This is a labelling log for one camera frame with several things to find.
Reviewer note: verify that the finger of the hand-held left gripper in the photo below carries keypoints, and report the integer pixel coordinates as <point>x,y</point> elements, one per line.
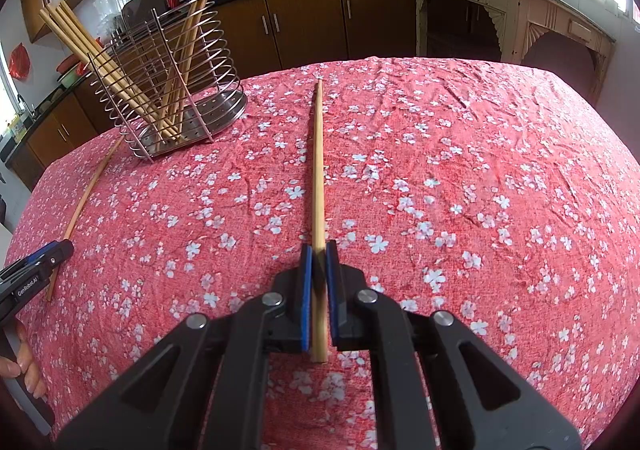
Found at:
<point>37,256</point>
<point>62,252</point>

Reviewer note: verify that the red floral tablecloth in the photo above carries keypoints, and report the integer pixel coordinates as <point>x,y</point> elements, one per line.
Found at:
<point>425,205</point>

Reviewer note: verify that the yellow box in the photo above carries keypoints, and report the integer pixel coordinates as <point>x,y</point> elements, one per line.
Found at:
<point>19,127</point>

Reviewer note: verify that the brown kitchen base cabinets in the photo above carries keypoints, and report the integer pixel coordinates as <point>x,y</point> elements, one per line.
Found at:
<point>300,20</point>

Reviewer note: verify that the hanging red plastic bag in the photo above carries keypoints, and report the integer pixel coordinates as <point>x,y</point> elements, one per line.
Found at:
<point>19,61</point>

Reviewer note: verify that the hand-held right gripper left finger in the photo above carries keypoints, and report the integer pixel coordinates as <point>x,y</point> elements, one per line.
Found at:
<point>306,300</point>

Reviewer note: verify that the green and white basin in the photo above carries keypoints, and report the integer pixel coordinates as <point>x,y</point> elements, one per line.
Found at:
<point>72,80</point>

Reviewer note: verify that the person's left hand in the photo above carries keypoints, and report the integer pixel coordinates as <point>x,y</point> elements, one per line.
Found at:
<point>35,380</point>

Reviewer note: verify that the red basin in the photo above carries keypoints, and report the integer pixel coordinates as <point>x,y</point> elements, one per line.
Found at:
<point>70,64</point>

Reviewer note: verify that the metal tray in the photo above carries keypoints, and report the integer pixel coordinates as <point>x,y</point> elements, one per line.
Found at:
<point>150,5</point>

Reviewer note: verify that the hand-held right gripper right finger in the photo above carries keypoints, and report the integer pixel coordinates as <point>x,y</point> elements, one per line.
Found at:
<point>332,300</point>

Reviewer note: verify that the sink faucet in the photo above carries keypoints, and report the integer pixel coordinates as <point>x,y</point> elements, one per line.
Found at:
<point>22,105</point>

